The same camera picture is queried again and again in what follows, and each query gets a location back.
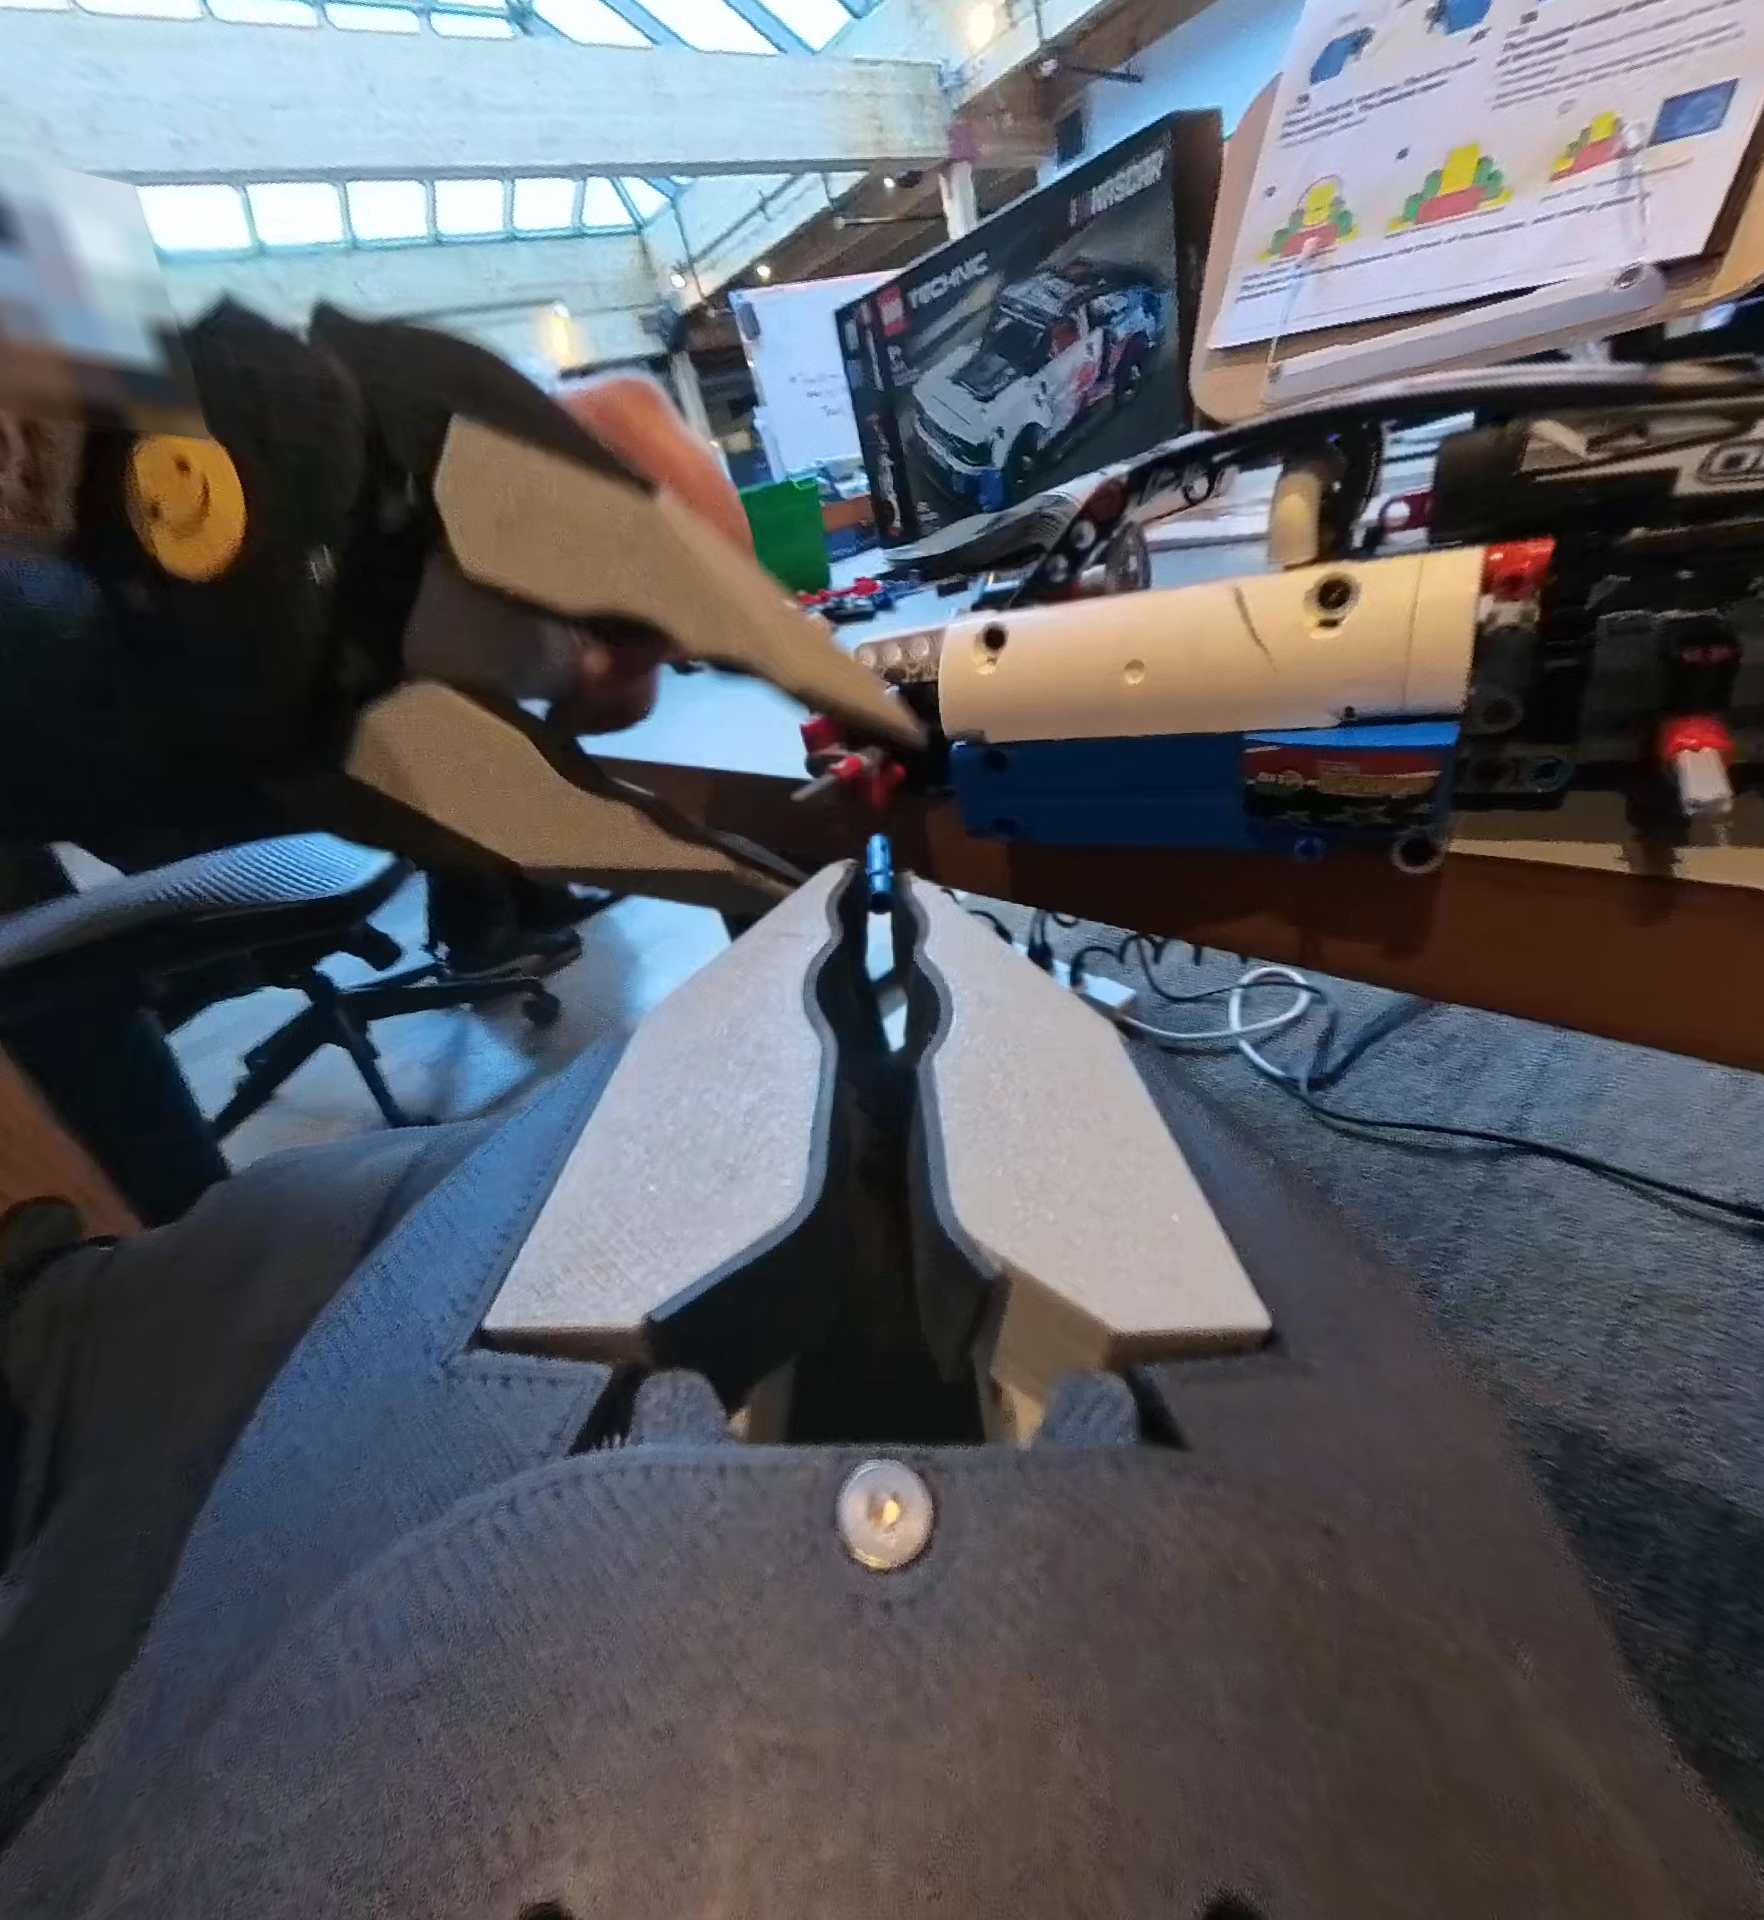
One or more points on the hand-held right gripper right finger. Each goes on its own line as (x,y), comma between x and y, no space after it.
(1093,1186)

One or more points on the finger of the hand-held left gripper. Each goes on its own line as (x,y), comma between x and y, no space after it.
(523,777)
(643,554)

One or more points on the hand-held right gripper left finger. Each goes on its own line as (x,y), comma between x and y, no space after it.
(673,1168)

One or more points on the small blue pin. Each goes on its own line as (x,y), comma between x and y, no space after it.
(877,880)

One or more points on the toy brick car model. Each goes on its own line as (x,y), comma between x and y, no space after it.
(1201,679)

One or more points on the person's left hand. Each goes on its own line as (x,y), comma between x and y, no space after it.
(673,450)

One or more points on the green plastic bin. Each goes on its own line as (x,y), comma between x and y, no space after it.
(784,532)

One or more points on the white power strip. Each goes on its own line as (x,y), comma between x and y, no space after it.
(1083,975)

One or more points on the whiteboard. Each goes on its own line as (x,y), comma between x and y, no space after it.
(808,374)

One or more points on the grey mesh office chair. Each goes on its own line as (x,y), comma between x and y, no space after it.
(143,931)

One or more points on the black toy car box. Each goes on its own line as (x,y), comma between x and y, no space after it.
(1044,329)

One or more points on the person's leg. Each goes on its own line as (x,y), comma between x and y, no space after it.
(220,1319)

